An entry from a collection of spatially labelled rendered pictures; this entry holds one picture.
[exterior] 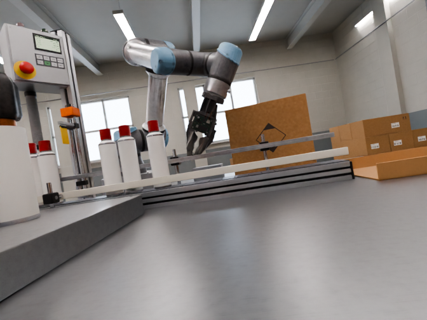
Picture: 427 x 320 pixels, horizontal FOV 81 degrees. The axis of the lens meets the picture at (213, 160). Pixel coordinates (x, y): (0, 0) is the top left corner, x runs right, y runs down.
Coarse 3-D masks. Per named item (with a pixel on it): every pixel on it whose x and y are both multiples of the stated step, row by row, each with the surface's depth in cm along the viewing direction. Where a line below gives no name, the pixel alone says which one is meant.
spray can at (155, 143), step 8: (152, 120) 74; (152, 128) 74; (152, 136) 73; (160, 136) 74; (152, 144) 73; (160, 144) 74; (152, 152) 74; (160, 152) 74; (152, 160) 74; (160, 160) 74; (152, 168) 74; (160, 168) 74; (168, 168) 76; (152, 176) 75; (160, 176) 73; (160, 184) 73; (168, 184) 74
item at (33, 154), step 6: (30, 144) 79; (30, 150) 79; (36, 150) 80; (30, 156) 78; (36, 156) 79; (36, 162) 79; (36, 168) 79; (36, 174) 78; (36, 180) 78; (36, 186) 78; (36, 192) 78; (42, 192) 79; (42, 204) 79
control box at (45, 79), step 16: (0, 32) 83; (16, 32) 80; (16, 48) 80; (32, 48) 83; (16, 64) 79; (32, 64) 83; (16, 80) 79; (32, 80) 82; (48, 80) 86; (64, 80) 90
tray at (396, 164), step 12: (372, 156) 81; (384, 156) 81; (396, 156) 80; (408, 156) 80; (420, 156) 80; (360, 168) 80; (372, 168) 76; (384, 168) 57; (396, 168) 57; (408, 168) 56; (420, 168) 56
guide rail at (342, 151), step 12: (288, 156) 67; (300, 156) 67; (312, 156) 67; (324, 156) 66; (216, 168) 69; (228, 168) 69; (240, 168) 69; (252, 168) 68; (144, 180) 72; (156, 180) 71; (168, 180) 71; (180, 180) 71; (60, 192) 75; (72, 192) 74; (84, 192) 74; (96, 192) 73
